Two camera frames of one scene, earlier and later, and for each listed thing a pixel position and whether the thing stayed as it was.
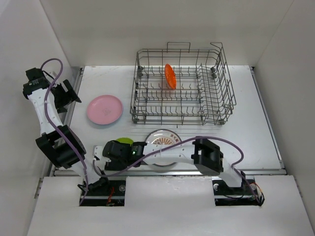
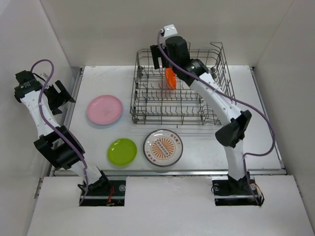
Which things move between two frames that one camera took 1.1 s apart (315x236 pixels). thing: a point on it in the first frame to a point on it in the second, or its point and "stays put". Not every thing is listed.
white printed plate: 162,136 stays put
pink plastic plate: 105,109 stays put
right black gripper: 113,164 to 155,54
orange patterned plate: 170,75 stays put
